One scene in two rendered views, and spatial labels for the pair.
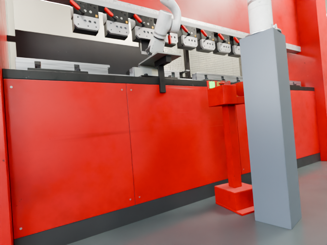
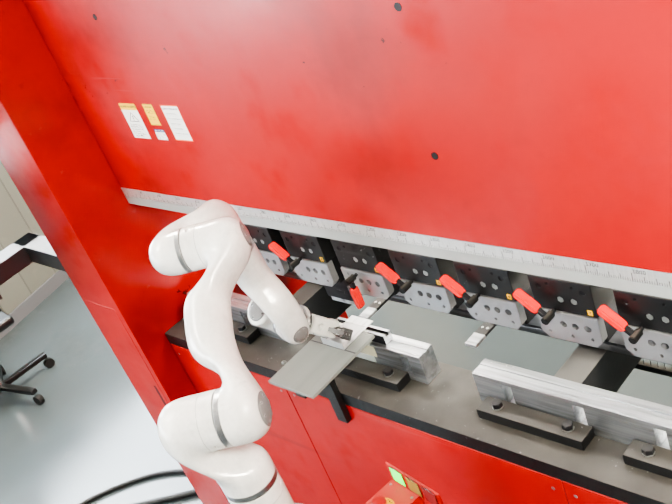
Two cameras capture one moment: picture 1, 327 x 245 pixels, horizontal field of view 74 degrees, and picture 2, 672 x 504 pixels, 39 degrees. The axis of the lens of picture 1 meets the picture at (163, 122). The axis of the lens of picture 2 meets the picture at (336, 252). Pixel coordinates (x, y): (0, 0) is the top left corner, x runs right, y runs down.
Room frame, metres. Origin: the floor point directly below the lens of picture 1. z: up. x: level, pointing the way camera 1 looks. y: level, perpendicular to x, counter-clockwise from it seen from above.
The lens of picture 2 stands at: (1.43, -2.15, 2.47)
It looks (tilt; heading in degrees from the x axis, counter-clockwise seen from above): 29 degrees down; 86
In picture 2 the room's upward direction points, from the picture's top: 22 degrees counter-clockwise
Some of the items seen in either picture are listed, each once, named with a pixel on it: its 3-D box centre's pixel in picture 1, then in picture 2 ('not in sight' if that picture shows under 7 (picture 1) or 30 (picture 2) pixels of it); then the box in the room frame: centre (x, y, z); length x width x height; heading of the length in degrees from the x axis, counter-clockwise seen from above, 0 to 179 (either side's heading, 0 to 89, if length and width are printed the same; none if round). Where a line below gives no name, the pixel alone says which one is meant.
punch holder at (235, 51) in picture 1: (235, 47); (664, 317); (2.09, -0.75, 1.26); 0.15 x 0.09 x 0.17; 122
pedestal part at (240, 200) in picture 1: (239, 196); not in sight; (1.42, -0.45, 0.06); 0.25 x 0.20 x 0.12; 24
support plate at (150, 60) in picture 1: (159, 60); (321, 359); (1.44, -0.01, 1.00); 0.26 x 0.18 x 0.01; 32
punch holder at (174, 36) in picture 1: (166, 34); (370, 260); (1.66, -0.07, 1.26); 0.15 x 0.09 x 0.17; 122
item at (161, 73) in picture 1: (163, 75); (326, 398); (1.41, -0.03, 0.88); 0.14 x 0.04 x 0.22; 32
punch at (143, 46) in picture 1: (147, 47); (339, 289); (1.57, 0.07, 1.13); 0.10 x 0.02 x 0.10; 122
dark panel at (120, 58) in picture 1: (95, 65); not in sight; (1.87, 0.55, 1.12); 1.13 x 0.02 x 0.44; 122
